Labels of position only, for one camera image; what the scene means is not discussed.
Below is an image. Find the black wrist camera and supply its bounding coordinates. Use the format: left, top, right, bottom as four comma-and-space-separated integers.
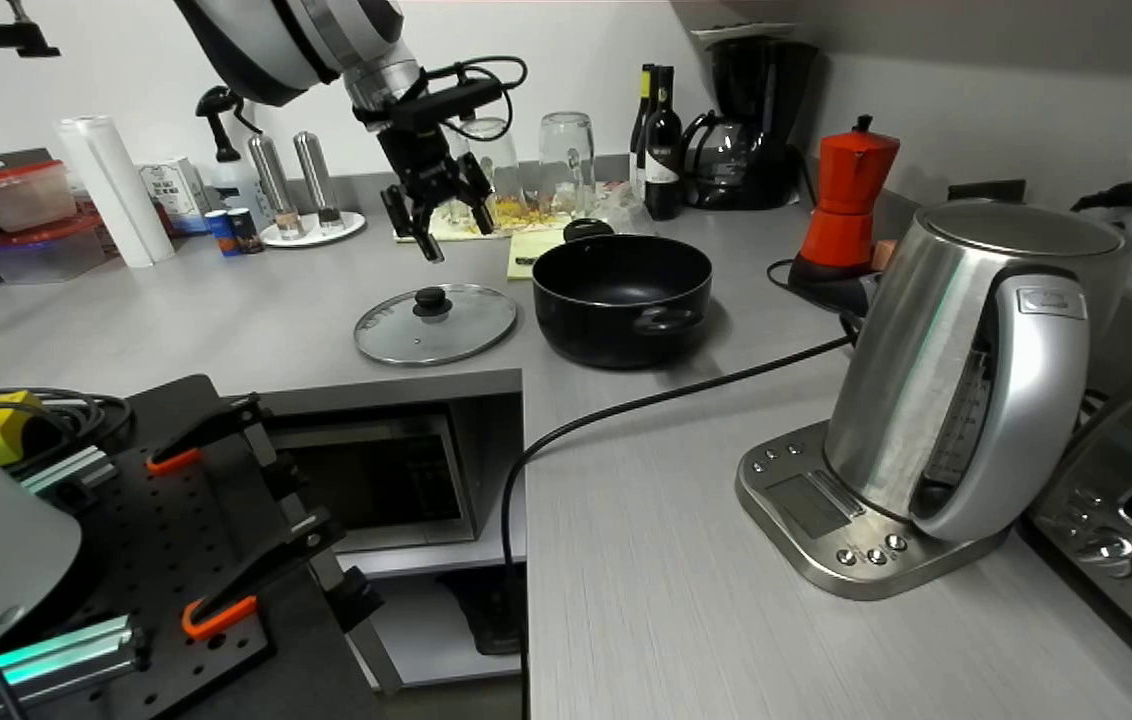
354, 58, 521, 138

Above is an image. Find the clear spray bottle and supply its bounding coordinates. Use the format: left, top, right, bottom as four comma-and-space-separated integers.
190, 84, 258, 217

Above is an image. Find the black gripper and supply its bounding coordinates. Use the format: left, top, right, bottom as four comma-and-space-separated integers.
379, 115, 499, 267

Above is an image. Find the red lidded plastic container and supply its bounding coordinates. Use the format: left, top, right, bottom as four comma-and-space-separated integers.
0, 214, 116, 283
0, 158, 84, 239

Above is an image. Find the stainless steel electric kettle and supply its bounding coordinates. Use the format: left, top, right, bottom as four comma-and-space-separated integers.
821, 201, 1132, 547

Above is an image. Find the steel shaker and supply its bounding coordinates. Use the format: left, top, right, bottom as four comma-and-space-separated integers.
293, 128, 342, 224
245, 134, 295, 224

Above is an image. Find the round glass pot lid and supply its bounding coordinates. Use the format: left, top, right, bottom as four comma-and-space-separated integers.
352, 281, 525, 373

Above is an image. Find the dark wine bottle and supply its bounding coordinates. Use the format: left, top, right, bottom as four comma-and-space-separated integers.
624, 60, 686, 224

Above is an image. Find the white round plate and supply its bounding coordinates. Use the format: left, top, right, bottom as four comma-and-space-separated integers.
254, 207, 373, 254

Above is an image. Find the black cooking pot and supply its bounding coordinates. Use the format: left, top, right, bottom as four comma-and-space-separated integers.
526, 217, 714, 373

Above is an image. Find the glass coffee carafe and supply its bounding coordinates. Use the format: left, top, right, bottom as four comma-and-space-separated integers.
679, 111, 764, 214

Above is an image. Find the black power cable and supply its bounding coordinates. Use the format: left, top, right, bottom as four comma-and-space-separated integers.
496, 256, 859, 573

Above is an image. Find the yellow plastic connector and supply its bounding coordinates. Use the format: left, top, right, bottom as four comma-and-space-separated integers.
0, 387, 51, 471

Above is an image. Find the black electric hot plate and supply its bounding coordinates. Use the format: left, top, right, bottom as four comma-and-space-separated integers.
784, 256, 879, 322

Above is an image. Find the red moka pot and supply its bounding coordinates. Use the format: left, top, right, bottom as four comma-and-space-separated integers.
795, 111, 903, 276

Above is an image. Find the black cable bundle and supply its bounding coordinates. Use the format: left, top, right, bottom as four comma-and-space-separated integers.
0, 384, 138, 471

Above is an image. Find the steel kettle base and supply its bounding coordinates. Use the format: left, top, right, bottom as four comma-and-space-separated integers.
731, 422, 1034, 601

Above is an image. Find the small blue red can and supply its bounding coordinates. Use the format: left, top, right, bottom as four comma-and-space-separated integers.
204, 204, 263, 261

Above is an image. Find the printed dish towel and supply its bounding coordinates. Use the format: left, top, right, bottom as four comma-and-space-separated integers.
389, 185, 626, 254

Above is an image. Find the black perforated pegboard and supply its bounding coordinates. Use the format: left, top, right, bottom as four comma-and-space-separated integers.
18, 446, 274, 720

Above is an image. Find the orange black bar clamp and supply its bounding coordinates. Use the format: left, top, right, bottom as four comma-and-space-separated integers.
138, 394, 274, 488
177, 503, 389, 649

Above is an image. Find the small clear jar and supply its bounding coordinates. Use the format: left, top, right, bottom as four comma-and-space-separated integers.
136, 158, 210, 224

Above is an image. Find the black coffee maker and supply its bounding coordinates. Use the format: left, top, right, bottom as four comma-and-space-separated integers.
679, 32, 831, 214

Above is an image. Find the aluminium extrusion bar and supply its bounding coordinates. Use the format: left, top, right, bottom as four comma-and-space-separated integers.
0, 612, 150, 711
17, 446, 116, 499

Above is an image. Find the yellow cloth mat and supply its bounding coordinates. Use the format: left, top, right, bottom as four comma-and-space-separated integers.
503, 219, 574, 283

